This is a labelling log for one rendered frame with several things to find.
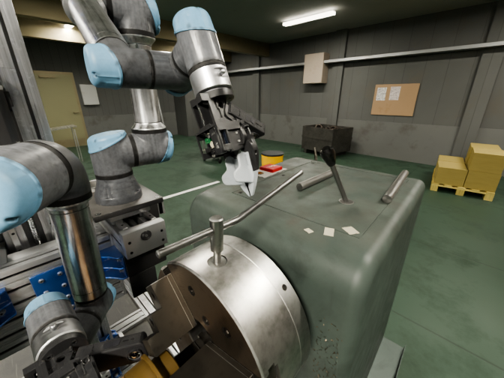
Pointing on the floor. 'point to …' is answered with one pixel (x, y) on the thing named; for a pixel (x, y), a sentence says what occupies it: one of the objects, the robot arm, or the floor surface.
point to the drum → (271, 157)
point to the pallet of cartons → (471, 171)
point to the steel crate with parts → (326, 138)
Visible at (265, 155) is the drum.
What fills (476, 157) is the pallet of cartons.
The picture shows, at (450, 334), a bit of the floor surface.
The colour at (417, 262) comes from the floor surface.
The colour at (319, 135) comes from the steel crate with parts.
